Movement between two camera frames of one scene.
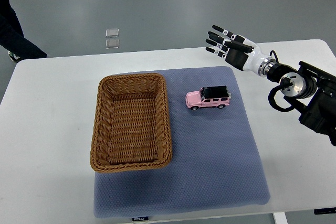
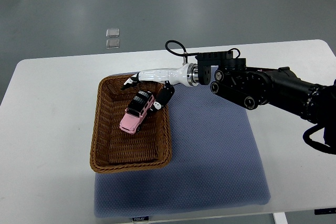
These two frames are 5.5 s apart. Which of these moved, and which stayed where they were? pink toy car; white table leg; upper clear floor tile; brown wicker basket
Moved: pink toy car
Stayed: brown wicker basket; upper clear floor tile; white table leg
